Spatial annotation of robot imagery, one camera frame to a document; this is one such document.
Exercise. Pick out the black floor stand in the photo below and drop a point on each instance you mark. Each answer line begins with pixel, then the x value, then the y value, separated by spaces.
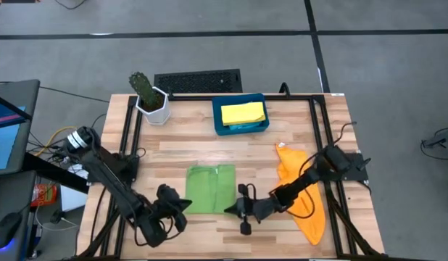
pixel 445 139

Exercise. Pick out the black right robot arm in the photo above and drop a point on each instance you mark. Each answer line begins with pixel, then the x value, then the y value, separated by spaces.
pixel 307 181

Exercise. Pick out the black aluminium table frame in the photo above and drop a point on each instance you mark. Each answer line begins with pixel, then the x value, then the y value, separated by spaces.
pixel 191 97

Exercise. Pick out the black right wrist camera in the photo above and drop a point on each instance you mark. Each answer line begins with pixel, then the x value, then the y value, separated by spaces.
pixel 245 227

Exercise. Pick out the black computer mouse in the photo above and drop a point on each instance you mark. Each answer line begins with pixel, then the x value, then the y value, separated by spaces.
pixel 6 228

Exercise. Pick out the orange packet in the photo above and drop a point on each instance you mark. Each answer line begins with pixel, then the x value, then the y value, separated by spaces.
pixel 44 195

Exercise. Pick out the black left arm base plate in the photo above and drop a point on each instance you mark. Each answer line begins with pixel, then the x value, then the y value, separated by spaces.
pixel 133 174

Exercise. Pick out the green cactus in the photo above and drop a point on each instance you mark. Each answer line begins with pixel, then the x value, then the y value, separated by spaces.
pixel 142 88

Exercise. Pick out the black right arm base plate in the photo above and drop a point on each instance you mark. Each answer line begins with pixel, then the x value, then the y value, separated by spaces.
pixel 358 170

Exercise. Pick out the yellow microfiber towel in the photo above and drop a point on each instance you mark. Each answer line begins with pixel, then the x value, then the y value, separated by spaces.
pixel 242 112

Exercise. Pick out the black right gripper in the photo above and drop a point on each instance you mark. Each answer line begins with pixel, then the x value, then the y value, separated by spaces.
pixel 256 208

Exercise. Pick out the blue microfiber towel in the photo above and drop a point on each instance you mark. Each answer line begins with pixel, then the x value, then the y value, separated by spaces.
pixel 245 127

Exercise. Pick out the orange microfiber towel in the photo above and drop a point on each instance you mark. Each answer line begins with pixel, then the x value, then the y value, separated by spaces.
pixel 314 224

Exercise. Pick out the blue plastic bin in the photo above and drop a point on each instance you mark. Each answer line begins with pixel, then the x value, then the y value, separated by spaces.
pixel 216 127

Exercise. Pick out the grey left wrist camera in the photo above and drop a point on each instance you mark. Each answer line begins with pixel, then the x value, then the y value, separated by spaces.
pixel 180 222

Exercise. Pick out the laptop with blue screen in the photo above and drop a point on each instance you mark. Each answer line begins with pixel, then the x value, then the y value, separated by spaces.
pixel 6 145

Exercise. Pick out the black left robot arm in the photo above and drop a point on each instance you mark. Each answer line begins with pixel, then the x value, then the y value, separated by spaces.
pixel 108 177

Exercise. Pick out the green microfiber towel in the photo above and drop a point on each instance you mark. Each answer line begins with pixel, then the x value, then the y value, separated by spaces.
pixel 209 188

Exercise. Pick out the white box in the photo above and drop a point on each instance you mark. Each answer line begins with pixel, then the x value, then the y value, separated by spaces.
pixel 73 199

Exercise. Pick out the black side desk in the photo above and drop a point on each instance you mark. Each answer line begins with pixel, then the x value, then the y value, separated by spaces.
pixel 57 177

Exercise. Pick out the black floor vent grille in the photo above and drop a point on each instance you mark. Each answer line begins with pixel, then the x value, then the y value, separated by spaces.
pixel 198 81

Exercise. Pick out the white hexagonal plant pot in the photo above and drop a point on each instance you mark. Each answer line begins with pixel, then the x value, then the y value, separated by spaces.
pixel 157 116

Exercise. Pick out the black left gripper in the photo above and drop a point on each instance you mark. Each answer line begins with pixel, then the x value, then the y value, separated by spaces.
pixel 166 201

